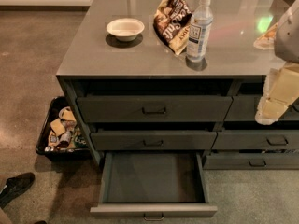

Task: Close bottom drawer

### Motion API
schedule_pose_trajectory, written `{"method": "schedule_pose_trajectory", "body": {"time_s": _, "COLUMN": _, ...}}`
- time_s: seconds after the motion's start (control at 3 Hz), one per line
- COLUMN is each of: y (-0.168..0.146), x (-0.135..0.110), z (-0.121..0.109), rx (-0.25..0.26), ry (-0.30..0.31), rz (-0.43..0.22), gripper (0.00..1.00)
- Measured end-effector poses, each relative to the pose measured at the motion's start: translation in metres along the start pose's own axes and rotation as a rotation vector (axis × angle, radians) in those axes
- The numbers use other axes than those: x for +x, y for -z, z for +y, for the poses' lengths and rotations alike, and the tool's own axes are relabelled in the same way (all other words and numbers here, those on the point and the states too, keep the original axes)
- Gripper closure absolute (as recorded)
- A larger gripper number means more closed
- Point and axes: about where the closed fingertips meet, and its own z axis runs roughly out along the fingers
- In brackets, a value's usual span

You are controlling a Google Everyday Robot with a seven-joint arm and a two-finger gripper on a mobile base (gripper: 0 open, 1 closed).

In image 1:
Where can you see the clear plastic water bottle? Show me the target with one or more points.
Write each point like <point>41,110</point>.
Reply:
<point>200,26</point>

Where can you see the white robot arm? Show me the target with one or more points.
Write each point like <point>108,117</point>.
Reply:
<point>286,44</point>

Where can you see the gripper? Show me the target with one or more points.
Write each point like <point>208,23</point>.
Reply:
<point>288,36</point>

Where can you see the top left grey drawer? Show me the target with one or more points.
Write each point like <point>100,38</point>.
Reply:
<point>190,108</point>

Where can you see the black bin of snacks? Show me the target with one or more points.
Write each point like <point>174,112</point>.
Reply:
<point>60,138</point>

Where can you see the brown sea salt snack bag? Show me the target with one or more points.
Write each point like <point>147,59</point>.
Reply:
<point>172,22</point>

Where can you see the top right grey drawer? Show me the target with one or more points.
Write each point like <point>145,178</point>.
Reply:
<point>244,107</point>

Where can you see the grey drawer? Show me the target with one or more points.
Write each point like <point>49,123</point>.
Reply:
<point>242,161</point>
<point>153,140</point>
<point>244,107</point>
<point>257,139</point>
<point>190,108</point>

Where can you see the middle left grey drawer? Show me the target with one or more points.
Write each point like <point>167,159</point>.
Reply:
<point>153,140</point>

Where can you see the snack packet on counter right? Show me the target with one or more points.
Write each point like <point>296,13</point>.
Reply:
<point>266,41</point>

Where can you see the black shoe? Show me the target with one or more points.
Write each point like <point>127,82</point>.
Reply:
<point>15,187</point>

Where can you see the grey drawer cabinet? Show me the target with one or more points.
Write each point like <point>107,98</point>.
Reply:
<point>98,64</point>

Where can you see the white paper bowl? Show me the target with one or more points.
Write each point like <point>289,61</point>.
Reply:
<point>125,29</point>

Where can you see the bottom right grey drawer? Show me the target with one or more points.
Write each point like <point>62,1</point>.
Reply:
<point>242,161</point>

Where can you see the middle right grey drawer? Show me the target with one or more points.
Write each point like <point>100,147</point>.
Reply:
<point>257,139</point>

